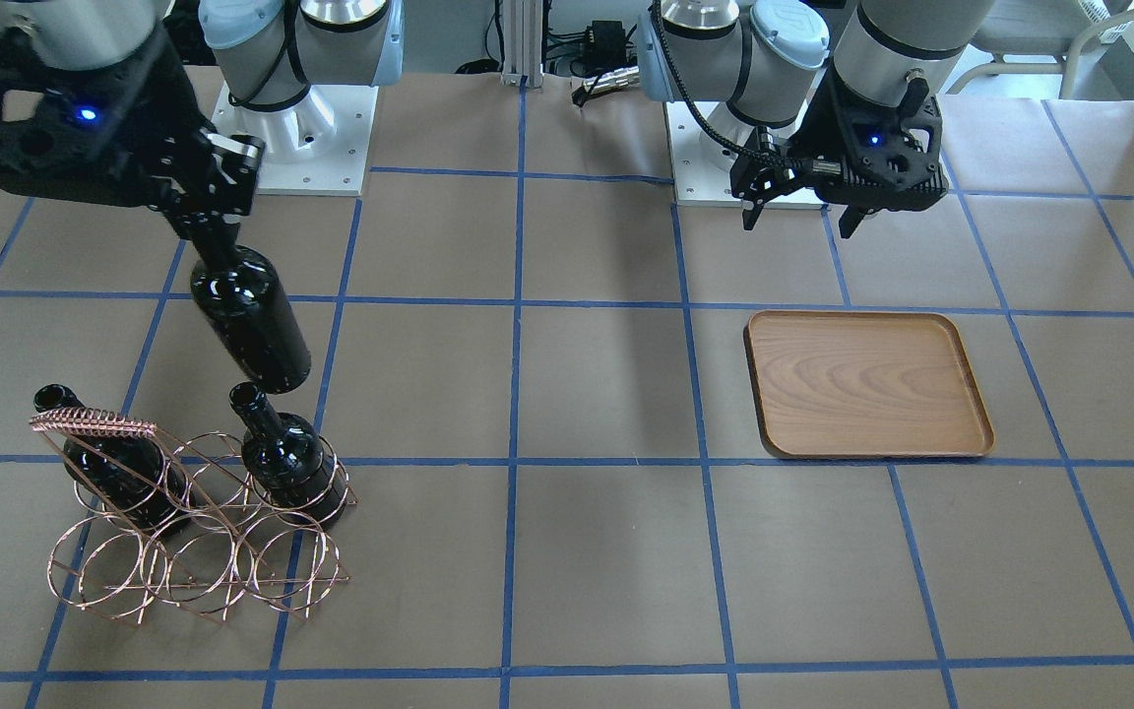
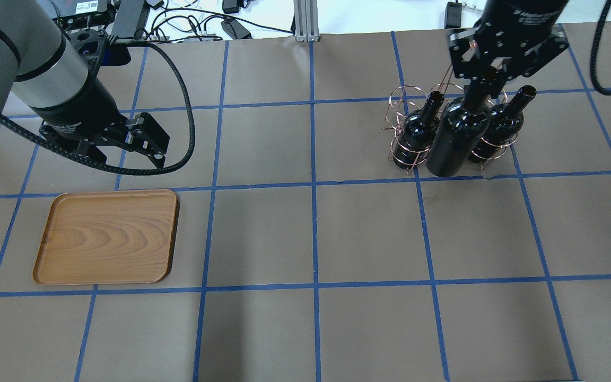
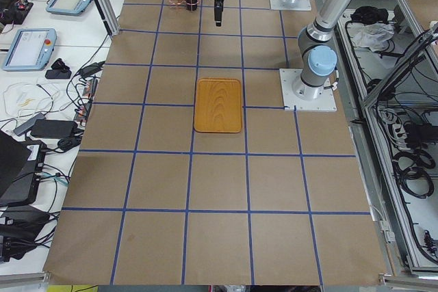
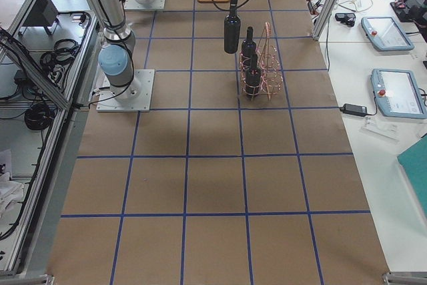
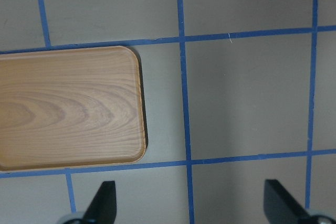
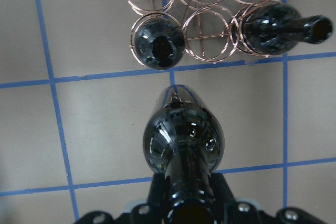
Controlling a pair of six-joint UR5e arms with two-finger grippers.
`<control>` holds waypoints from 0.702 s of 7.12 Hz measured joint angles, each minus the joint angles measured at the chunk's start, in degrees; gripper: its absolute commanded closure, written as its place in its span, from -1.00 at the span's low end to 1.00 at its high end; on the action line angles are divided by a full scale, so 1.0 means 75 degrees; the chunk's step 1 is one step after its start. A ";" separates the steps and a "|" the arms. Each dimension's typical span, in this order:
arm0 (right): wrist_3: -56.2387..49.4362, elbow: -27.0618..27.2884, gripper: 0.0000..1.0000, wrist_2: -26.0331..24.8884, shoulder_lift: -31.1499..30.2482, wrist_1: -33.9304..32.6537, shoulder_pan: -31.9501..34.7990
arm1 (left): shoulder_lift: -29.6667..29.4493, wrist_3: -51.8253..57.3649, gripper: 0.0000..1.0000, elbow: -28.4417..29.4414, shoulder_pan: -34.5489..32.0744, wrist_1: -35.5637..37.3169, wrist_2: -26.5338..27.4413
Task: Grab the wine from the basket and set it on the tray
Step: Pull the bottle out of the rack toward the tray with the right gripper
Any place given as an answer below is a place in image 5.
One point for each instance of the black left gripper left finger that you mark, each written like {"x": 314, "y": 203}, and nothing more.
{"x": 103, "y": 208}

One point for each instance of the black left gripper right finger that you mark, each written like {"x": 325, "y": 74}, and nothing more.
{"x": 280, "y": 206}

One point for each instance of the wooden tray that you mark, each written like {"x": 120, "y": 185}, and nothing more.
{"x": 71, "y": 108}

